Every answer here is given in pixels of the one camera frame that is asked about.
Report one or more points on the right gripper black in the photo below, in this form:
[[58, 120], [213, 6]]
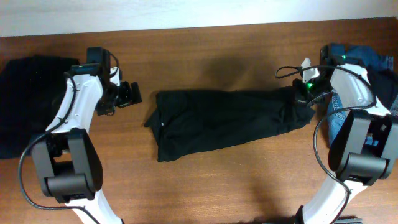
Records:
[[299, 94]]

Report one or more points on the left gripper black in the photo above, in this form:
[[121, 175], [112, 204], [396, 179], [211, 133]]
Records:
[[128, 97]]

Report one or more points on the black t-shirt with logo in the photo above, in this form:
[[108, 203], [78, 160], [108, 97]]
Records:
[[191, 121]]

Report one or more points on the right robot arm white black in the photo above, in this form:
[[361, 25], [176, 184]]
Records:
[[362, 120]]

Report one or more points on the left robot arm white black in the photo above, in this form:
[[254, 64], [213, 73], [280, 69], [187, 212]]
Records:
[[67, 165]]

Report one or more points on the blue denim jeans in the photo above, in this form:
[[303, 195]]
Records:
[[348, 91]]

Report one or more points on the dark garment on jeans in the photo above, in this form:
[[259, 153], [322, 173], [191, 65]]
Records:
[[384, 85]]

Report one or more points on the folded black garment left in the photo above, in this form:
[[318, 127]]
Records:
[[32, 90]]

